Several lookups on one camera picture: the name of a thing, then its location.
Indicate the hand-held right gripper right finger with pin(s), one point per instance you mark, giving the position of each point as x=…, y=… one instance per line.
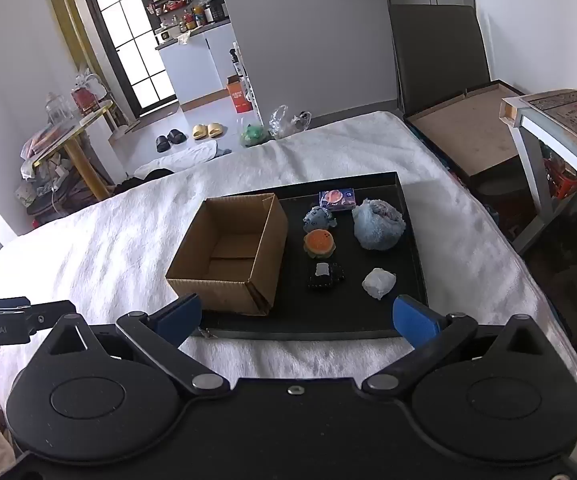
x=414, y=321

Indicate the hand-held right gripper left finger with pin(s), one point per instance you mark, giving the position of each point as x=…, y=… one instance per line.
x=183, y=316

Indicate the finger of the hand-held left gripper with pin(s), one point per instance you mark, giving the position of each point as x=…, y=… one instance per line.
x=43, y=317

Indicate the brown cardboard box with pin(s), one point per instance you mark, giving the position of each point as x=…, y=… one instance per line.
x=218, y=295

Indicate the white soft ball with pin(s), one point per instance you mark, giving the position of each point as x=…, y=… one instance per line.
x=379, y=284

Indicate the black tray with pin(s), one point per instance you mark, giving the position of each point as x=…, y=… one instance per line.
x=358, y=307

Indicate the black plush toy white label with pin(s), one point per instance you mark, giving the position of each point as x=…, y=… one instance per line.
x=331, y=277

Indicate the large blue fluffy plush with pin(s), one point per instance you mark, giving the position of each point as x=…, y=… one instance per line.
x=379, y=227

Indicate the orange round plush toy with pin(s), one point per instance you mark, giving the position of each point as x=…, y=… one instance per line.
x=319, y=244

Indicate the pile of bags under table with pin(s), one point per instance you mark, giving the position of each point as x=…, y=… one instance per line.
x=48, y=180

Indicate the small blue plush toy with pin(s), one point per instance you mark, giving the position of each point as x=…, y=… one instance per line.
x=318, y=217

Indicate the dark cloth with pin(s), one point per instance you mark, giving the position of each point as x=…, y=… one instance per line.
x=143, y=180

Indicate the purple tissue packet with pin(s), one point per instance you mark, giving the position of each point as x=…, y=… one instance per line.
x=338, y=198

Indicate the white towel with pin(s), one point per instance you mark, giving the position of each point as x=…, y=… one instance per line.
x=178, y=157

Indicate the round table gold legs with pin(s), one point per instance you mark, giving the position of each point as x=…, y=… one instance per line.
x=81, y=152

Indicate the black slipper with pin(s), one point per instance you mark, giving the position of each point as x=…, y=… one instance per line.
x=177, y=136
x=162, y=143

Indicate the yellow slipper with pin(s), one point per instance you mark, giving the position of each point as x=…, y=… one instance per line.
x=199, y=132
x=216, y=129

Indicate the green plastic bag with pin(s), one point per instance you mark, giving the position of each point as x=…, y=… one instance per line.
x=254, y=135

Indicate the red crate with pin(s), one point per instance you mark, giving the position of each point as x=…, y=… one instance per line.
x=563, y=180

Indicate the clear glass jar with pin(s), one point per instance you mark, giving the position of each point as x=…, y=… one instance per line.
x=58, y=110

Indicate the clear plastic bag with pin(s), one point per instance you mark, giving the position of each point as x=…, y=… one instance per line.
x=286, y=122

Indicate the white desk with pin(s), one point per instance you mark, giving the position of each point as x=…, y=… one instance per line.
x=538, y=135

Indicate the orange carton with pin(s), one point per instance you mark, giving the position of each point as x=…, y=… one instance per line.
x=240, y=95

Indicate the white kitchen cabinet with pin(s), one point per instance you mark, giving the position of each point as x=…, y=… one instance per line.
x=193, y=70

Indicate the printed board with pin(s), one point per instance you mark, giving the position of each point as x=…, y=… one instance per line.
x=573, y=112

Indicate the dark framed glass door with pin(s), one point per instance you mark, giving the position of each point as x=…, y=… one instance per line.
x=88, y=25

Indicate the kitchen shelf with bottles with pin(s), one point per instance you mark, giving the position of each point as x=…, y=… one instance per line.
x=188, y=12

